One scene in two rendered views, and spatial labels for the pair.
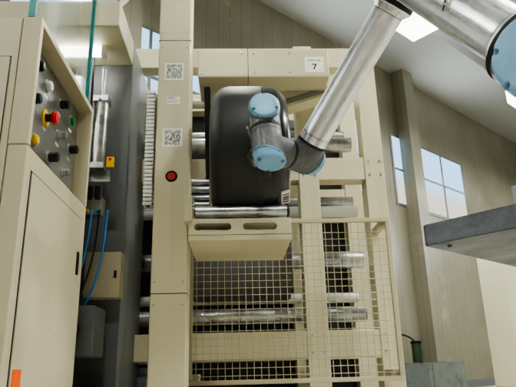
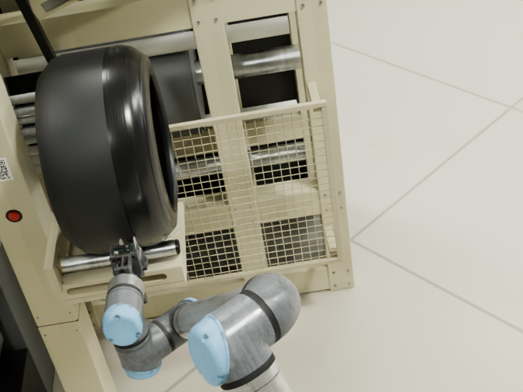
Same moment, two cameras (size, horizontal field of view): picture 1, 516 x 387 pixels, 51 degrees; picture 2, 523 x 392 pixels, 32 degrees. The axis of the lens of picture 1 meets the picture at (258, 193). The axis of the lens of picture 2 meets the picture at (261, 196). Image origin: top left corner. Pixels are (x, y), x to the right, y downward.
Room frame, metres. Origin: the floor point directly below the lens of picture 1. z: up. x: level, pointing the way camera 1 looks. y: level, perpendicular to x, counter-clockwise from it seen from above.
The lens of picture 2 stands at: (-0.03, -0.48, 2.57)
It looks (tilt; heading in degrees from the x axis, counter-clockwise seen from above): 39 degrees down; 3
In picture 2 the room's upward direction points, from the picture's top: 10 degrees counter-clockwise
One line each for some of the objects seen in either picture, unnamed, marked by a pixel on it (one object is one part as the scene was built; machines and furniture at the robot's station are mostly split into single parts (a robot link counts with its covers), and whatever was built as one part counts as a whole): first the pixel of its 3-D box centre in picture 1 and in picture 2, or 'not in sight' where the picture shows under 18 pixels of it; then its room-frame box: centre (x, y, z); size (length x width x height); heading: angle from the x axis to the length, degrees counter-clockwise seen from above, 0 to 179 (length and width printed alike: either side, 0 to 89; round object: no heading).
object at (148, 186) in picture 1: (151, 148); not in sight; (1.96, 0.41, 1.19); 0.05 x 0.04 x 0.48; 3
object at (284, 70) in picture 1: (262, 76); not in sight; (2.33, -0.04, 1.71); 0.61 x 0.25 x 0.15; 93
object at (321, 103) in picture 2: (293, 297); (205, 207); (2.36, -0.14, 0.65); 0.90 x 0.02 x 0.70; 93
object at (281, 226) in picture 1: (239, 229); (122, 272); (1.88, 0.07, 0.83); 0.36 x 0.09 x 0.06; 93
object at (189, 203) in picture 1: (193, 223); (59, 234); (2.02, 0.25, 0.90); 0.40 x 0.03 x 0.10; 3
